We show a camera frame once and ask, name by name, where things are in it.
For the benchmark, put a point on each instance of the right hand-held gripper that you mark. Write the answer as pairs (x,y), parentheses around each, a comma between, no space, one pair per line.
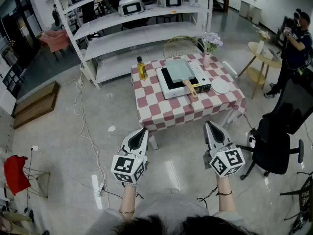
(227,160)

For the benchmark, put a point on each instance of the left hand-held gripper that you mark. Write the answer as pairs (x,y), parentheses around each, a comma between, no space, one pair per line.
(124,166)

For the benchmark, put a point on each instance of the white induction cooktop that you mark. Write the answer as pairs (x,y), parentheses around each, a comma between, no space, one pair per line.
(171,92)

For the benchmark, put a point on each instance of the rectangular pale green frying pan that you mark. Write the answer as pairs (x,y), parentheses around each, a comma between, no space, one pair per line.
(176,70)

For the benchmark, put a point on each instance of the person's right forearm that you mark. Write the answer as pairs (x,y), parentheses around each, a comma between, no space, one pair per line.
(225,203)

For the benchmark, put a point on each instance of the person's left forearm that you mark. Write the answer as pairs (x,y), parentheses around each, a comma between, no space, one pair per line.
(128,198)

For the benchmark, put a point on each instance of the white round plate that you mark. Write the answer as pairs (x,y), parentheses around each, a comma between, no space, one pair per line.
(220,86)

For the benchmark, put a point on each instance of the pink checkered tablecloth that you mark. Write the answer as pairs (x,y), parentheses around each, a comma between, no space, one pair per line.
(171,109)

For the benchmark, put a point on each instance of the white power strip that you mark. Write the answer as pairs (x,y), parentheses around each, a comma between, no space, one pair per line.
(99,188)

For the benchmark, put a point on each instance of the black office chair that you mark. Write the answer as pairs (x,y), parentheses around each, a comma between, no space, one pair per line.
(271,146)

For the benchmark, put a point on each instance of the person's grey sweatshirt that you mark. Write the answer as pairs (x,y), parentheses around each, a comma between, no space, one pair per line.
(168,208)

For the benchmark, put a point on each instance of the yellow oil bottle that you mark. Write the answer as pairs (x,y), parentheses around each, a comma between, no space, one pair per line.
(142,70)

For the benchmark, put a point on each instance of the pink vase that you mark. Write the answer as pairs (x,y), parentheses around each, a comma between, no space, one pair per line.
(206,60)

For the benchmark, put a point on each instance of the white bin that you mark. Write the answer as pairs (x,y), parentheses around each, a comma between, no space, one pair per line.
(88,70)

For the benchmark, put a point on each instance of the round wooden side table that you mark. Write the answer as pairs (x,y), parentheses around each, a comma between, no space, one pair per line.
(267,57)

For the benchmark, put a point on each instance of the purple flower bouquet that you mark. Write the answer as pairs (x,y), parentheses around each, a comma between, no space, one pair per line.
(213,41)

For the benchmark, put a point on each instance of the white vase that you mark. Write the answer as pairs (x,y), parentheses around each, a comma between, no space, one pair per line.
(260,47)

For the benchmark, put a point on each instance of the white floor socket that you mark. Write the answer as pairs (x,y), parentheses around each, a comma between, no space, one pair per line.
(35,148)

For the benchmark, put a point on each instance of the white metal shelf rack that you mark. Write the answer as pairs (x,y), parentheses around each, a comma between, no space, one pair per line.
(127,38)

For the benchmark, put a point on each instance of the wooden step platform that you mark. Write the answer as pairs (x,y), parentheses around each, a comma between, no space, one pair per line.
(36,104)

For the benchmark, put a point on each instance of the black metal chair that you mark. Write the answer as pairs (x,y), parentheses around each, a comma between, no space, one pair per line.
(304,195)

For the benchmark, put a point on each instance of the pale pink flower bouquet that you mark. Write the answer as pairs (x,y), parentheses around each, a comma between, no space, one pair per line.
(263,35)

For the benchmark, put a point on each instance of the white cabinet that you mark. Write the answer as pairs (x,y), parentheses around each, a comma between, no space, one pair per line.
(250,11)

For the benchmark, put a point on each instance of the pink chair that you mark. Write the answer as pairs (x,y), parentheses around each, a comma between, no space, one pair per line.
(57,39)

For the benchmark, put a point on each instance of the black cube shelf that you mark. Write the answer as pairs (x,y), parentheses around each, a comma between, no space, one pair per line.
(13,78)

